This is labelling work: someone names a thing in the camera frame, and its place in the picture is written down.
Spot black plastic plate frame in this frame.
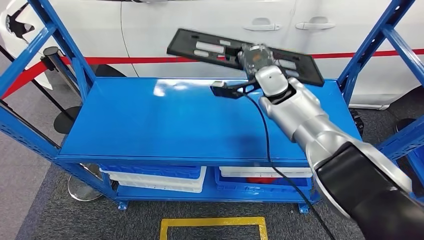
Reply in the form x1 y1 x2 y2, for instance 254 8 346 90
166 28 326 88

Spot blue metal shelf rack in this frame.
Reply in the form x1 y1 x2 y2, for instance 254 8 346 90
0 0 424 215

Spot blue plastic crate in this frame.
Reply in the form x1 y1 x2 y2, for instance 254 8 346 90
214 167 314 201
99 164 202 180

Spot red item in crate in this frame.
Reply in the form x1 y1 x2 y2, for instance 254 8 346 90
246 177 287 185

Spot red barrier belt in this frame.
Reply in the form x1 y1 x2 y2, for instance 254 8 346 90
0 48 424 100

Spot white car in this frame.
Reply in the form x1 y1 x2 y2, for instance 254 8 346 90
0 0 424 111

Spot black round-base pole stand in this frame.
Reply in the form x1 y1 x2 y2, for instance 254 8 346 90
394 118 417 133
0 44 82 135

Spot black stacked plastic parts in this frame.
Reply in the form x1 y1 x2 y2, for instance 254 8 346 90
349 108 365 137

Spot black cable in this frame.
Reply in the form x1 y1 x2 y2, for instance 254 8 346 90
243 93 337 240

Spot white car door handle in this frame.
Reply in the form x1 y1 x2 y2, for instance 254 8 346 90
242 17 282 32
294 16 336 31

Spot chrome stanchion post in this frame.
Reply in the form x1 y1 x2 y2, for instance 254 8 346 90
0 99 104 202
42 46 82 99

